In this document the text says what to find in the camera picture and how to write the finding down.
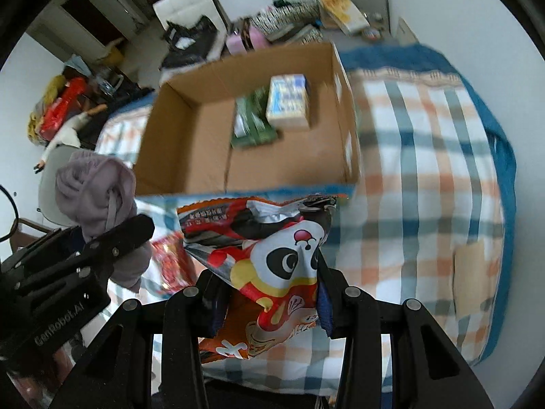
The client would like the grey chair at left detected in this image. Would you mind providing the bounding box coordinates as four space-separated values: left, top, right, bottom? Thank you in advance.
38 145 79 227

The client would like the white blue tissue pack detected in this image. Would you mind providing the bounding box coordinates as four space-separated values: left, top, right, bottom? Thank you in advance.
265 74 310 130

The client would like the black bag on chair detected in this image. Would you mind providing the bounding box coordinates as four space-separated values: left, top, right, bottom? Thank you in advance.
160 16 218 69

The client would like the yellow snack box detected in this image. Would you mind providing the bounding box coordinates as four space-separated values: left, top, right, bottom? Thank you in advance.
318 0 370 35

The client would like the red plastic bag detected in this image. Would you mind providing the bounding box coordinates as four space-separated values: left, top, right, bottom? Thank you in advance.
38 75 88 141

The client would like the white goose plush toy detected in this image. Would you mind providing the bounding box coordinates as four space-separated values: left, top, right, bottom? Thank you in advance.
33 104 107 174

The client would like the yellow cloth pile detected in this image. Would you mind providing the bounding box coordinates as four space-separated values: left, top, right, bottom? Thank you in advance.
27 75 66 145

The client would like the red snack packet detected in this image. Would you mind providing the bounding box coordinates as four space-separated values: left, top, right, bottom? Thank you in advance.
151 231 198 296

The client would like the open cardboard milk box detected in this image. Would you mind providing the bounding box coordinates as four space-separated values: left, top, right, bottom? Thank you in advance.
134 43 360 196

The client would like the green snack packet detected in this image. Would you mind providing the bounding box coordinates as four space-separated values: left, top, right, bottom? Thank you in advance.
231 86 278 149

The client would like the purple cloth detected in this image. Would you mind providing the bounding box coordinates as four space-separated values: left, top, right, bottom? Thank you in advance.
56 150 153 293

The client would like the beige paper patch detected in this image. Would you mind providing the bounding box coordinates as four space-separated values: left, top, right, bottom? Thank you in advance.
453 241 489 319

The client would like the orange panda snack packet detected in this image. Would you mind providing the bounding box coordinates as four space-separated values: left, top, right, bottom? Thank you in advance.
176 195 338 363

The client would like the tape roll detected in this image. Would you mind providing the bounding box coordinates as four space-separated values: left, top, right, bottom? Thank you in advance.
361 26 383 43

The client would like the plaid checkered bed quilt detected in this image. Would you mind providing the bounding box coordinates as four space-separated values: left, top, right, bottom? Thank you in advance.
63 43 518 397

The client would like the pink suitcase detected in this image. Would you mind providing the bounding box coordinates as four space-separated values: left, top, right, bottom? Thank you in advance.
225 18 270 56

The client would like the white padded chair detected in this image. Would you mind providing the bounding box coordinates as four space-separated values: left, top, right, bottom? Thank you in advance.
153 0 227 65

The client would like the zebra patterned bag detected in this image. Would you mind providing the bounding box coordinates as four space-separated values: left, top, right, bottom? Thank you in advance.
249 0 323 44

